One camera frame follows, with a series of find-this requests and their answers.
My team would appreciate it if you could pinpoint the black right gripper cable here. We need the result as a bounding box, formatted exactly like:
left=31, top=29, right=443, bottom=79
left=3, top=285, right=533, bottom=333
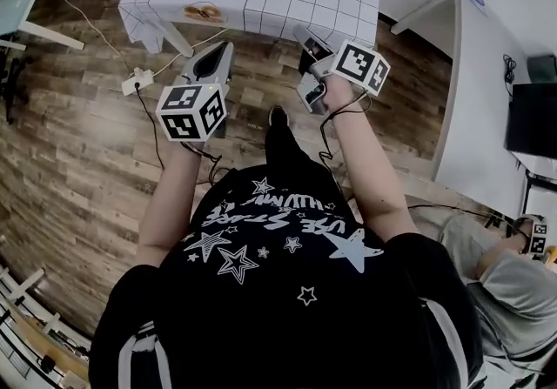
left=318, top=90, right=373, bottom=166

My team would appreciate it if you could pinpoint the dark green box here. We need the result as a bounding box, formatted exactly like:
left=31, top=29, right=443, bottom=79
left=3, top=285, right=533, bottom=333
left=527, top=54, right=557, bottom=84

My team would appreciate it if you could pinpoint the person's left forearm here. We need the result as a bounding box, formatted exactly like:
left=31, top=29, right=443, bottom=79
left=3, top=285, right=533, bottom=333
left=138, top=139, right=206, bottom=269

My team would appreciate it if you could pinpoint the person's black trouser leg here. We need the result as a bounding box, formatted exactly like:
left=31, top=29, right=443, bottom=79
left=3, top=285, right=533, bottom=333
left=264, top=120, right=335, bottom=188

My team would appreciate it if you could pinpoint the person's right hand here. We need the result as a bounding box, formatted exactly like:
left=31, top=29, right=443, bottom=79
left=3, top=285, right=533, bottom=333
left=324, top=76, right=363, bottom=112

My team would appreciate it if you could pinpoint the person's black shoe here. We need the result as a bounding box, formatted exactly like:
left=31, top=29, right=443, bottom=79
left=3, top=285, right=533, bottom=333
left=268, top=105, right=291, bottom=128

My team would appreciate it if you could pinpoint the coiled black cable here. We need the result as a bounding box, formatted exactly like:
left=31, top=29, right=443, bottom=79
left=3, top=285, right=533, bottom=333
left=502, top=53, right=520, bottom=97

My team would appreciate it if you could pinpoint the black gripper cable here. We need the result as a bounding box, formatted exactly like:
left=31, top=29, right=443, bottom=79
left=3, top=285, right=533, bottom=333
left=179, top=139, right=224, bottom=186
left=318, top=90, right=373, bottom=166

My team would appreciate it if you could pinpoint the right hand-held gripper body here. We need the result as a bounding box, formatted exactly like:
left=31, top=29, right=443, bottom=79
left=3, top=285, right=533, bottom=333
left=297, top=39, right=391, bottom=115

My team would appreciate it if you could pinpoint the white wire rack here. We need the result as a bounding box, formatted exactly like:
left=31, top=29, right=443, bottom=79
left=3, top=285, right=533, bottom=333
left=0, top=265, right=93, bottom=389

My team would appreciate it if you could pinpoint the long white cable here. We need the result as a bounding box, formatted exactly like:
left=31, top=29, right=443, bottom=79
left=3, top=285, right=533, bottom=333
left=42, top=0, right=132, bottom=75

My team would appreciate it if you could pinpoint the white power strip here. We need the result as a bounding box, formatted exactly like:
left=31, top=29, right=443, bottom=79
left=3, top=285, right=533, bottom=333
left=120, top=66, right=155, bottom=97

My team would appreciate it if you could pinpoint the table with white grid cloth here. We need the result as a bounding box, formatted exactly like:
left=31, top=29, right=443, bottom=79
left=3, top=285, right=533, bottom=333
left=117, top=0, right=386, bottom=58

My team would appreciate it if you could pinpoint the black power cable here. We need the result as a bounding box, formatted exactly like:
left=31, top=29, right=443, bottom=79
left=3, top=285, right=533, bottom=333
left=135, top=85, right=166, bottom=171

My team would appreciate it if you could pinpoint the black stand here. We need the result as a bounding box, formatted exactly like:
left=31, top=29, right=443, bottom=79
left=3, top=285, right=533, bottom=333
left=0, top=47, right=30, bottom=125

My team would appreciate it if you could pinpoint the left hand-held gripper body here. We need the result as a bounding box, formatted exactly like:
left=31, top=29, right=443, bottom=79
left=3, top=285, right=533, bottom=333
left=156, top=80, right=233, bottom=144

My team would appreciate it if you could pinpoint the black monitor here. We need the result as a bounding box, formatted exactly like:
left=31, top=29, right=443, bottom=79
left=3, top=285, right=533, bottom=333
left=503, top=82, right=557, bottom=158

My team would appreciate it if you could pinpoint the black star print t-shirt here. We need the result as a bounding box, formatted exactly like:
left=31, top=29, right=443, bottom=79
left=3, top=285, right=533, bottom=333
left=88, top=164, right=485, bottom=389

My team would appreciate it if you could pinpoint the short white cable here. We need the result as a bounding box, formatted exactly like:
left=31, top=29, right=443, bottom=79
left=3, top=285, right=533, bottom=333
left=150, top=27, right=231, bottom=77

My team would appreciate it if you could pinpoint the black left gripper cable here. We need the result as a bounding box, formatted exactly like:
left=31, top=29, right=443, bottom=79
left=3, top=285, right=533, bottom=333
left=179, top=139, right=224, bottom=186

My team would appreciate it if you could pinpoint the person's right forearm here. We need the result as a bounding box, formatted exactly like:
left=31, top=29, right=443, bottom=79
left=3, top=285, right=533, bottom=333
left=329, top=104, right=419, bottom=247

